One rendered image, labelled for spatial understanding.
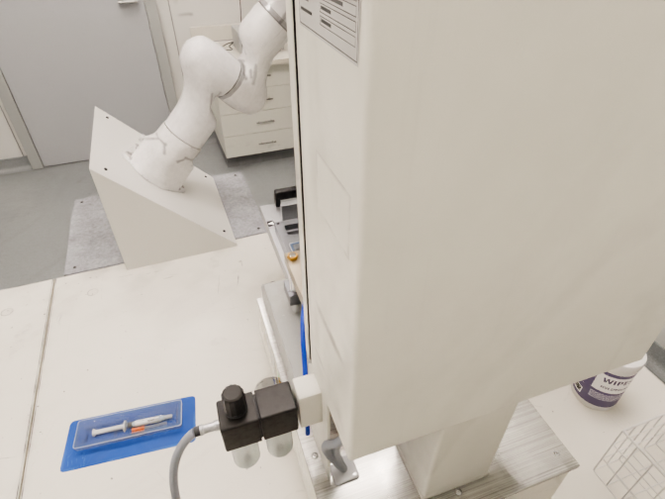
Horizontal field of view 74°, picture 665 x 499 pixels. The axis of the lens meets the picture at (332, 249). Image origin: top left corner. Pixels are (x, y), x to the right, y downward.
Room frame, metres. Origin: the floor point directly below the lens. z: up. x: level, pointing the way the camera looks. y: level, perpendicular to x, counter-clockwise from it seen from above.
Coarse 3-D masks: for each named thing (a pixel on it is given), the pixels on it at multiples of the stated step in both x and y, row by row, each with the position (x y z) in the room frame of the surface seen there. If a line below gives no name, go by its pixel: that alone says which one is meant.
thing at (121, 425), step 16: (112, 416) 0.46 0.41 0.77; (128, 416) 0.46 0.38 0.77; (144, 416) 0.46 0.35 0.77; (160, 416) 0.46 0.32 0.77; (176, 416) 0.46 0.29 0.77; (80, 432) 0.43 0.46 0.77; (96, 432) 0.43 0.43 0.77; (112, 432) 0.43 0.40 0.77; (128, 432) 0.43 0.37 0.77; (144, 432) 0.43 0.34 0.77
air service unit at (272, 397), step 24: (264, 384) 0.31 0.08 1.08; (288, 384) 0.31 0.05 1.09; (312, 384) 0.30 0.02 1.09; (240, 408) 0.27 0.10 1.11; (264, 408) 0.28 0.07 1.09; (288, 408) 0.28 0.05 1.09; (312, 408) 0.29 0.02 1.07; (240, 432) 0.26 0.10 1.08; (264, 432) 0.26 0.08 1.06; (288, 432) 0.27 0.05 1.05; (240, 456) 0.26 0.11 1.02
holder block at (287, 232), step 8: (280, 224) 0.77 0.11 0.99; (288, 224) 0.77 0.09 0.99; (296, 224) 0.77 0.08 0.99; (280, 232) 0.74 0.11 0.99; (288, 232) 0.76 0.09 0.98; (296, 232) 0.76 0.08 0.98; (280, 240) 0.72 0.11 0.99; (288, 240) 0.71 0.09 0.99; (296, 240) 0.71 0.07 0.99; (288, 248) 0.69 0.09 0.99
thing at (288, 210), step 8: (296, 200) 0.90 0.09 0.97; (264, 208) 0.87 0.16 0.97; (272, 208) 0.87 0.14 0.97; (280, 208) 0.87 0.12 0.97; (288, 208) 0.82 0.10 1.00; (296, 208) 0.82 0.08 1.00; (264, 216) 0.83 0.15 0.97; (272, 216) 0.83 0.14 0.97; (280, 216) 0.83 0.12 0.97; (288, 216) 0.82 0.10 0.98; (296, 216) 0.82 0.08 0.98; (264, 224) 0.83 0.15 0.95; (272, 232) 0.77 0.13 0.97; (272, 240) 0.75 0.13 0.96; (280, 248) 0.72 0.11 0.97; (280, 256) 0.69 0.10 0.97; (280, 264) 0.69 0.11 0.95; (288, 272) 0.64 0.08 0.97
